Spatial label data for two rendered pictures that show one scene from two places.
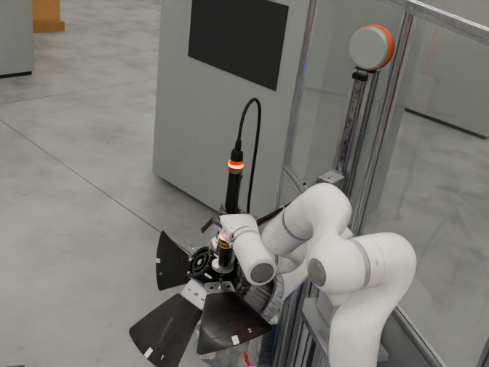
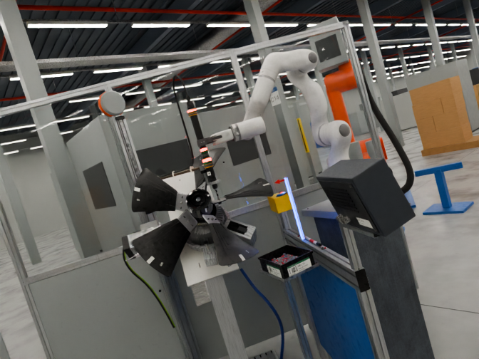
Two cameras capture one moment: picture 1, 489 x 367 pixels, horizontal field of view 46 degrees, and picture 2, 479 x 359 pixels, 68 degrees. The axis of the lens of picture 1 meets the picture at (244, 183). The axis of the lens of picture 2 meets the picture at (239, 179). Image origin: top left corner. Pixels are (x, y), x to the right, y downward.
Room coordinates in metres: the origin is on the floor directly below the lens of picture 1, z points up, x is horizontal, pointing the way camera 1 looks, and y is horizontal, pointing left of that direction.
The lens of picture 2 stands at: (1.04, 1.68, 1.38)
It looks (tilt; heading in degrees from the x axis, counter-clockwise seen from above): 4 degrees down; 281
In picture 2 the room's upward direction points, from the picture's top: 17 degrees counter-clockwise
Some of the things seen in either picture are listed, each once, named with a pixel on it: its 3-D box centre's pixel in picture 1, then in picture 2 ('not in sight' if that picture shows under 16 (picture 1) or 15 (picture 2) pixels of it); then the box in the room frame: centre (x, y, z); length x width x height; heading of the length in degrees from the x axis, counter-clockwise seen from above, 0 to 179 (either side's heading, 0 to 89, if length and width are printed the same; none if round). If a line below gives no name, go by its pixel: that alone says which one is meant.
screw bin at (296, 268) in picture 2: not in sight; (286, 261); (1.25, 0.13, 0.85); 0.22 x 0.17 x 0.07; 125
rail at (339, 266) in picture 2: not in sight; (315, 251); (1.12, 0.01, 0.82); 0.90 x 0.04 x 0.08; 110
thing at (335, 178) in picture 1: (330, 184); not in sight; (2.00, -0.33, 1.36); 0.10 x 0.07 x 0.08; 145
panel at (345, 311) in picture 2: not in sight; (336, 323); (1.12, 0.01, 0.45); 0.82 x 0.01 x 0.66; 110
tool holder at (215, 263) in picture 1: (226, 253); (209, 174); (1.50, 0.03, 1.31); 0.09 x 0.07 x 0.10; 145
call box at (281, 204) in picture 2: not in sight; (280, 203); (1.25, -0.37, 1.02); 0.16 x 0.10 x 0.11; 110
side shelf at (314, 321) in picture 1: (339, 328); not in sight; (1.78, -0.45, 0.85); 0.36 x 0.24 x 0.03; 20
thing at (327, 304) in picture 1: (341, 301); not in sight; (1.86, -0.45, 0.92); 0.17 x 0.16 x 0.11; 110
